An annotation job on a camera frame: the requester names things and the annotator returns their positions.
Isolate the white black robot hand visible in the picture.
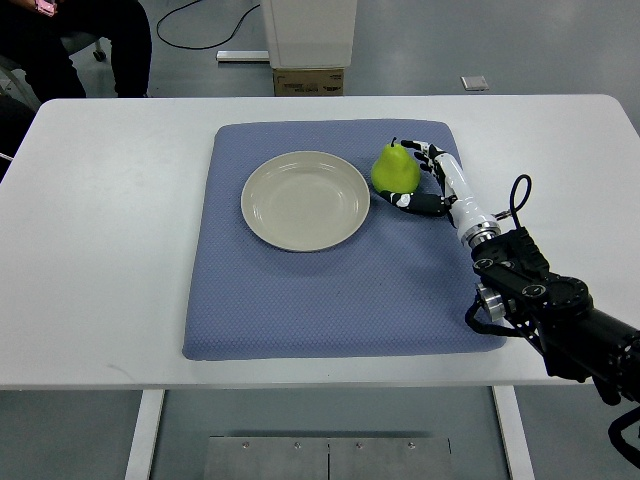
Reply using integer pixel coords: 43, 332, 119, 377
375, 140, 500, 248

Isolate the green pear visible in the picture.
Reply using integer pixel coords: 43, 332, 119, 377
371, 137, 421, 194

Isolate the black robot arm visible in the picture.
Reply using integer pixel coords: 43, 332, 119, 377
458, 215, 639, 406

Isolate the small grey floor plate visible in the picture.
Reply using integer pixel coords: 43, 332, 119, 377
460, 76, 489, 91

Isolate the beige round plate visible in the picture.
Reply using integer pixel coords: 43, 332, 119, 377
240, 151, 370, 252

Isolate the blue textured mat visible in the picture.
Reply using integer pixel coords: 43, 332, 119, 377
183, 119, 503, 361

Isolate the white table leg right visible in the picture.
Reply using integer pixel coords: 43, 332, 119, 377
491, 386, 535, 480

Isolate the white table leg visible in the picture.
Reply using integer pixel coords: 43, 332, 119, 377
124, 389, 165, 480
491, 386, 535, 480

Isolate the cardboard box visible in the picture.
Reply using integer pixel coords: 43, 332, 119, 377
272, 68, 344, 97

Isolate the white machine base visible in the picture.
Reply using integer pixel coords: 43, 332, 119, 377
260, 0, 358, 69

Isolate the white table leg left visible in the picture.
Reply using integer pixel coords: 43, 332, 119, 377
124, 389, 165, 480

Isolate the office chair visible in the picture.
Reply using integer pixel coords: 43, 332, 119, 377
61, 32, 107, 62

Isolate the pink phone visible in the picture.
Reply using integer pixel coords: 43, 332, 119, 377
34, 0, 57, 17

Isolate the seated person in black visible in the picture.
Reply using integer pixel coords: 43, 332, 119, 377
1, 1, 152, 103

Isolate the silver metal rail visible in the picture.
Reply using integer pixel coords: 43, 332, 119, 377
216, 50, 270, 63

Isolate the black floor cable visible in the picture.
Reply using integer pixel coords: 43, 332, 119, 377
156, 0, 262, 51

